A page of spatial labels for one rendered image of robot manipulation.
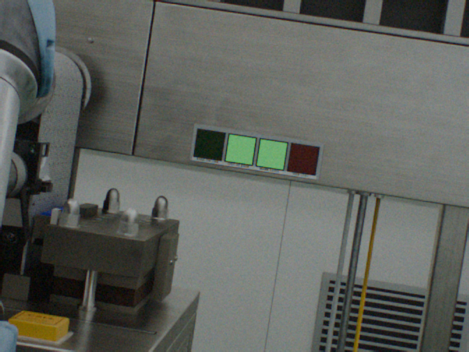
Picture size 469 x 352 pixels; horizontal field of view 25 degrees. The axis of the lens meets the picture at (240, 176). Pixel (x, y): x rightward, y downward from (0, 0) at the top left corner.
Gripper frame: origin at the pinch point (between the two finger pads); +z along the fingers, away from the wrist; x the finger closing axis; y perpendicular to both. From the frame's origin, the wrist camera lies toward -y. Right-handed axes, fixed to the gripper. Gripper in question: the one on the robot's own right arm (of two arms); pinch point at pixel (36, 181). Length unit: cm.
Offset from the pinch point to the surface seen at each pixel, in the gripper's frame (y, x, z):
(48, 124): 9.5, -0.2, 1.3
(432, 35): 36, -62, 31
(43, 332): -17.7, -11.6, -28.8
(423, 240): -22, -91, 264
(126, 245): -7.2, -17.2, -5.8
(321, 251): -33, -51, 264
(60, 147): 5.7, -0.2, 11.2
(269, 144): 11.4, -35.1, 29.9
